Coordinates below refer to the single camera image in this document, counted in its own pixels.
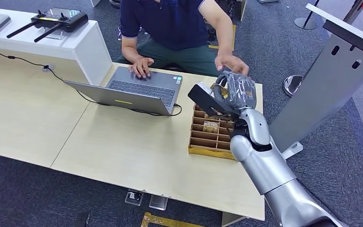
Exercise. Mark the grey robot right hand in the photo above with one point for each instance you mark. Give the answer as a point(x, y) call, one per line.
point(241, 92)

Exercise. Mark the person's right hand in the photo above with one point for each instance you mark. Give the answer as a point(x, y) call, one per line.
point(141, 67)

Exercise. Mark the person's left hand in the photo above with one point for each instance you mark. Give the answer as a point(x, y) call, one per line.
point(228, 62)

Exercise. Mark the autumn print hotel card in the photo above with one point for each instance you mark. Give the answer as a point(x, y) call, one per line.
point(211, 127)
point(208, 116)
point(221, 91)

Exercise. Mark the person's right forearm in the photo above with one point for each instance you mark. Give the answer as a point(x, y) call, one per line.
point(130, 54)

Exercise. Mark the person's left forearm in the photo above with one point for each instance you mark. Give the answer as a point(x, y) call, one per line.
point(227, 44)

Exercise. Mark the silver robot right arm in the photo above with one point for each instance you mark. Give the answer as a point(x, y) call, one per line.
point(263, 163)

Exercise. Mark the person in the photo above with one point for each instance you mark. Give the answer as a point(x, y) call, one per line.
point(169, 25)

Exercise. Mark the wooden slotted card rack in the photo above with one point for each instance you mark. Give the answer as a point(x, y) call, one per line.
point(206, 136)

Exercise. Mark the grey open laptop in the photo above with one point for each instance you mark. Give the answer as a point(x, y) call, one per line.
point(122, 97)

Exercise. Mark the white desk riser box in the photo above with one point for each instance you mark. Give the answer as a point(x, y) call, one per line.
point(87, 53)

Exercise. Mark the grey panel lectern stand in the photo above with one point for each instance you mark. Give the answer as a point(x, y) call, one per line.
point(319, 94)

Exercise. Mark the thin black pole stanchion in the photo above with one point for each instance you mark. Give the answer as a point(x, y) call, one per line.
point(305, 23)

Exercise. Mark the black remote controller with antennas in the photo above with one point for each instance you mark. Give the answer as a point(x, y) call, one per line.
point(62, 20)

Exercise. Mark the clear acrylic controller stand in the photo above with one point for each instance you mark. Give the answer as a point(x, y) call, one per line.
point(54, 34)

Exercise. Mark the white desk leg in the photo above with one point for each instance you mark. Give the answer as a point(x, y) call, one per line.
point(231, 219)

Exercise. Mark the clear acrylic holder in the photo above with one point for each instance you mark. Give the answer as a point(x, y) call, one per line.
point(134, 197)
point(158, 202)

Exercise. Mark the gold floor tape strip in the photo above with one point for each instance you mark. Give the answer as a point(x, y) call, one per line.
point(169, 223)

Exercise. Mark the black floor object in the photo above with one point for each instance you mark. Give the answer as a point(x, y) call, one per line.
point(81, 220)

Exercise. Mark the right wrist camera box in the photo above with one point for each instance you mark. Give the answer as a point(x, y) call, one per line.
point(200, 97)

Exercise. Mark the chrome stanchion post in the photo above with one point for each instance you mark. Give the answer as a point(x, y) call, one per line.
point(292, 86)

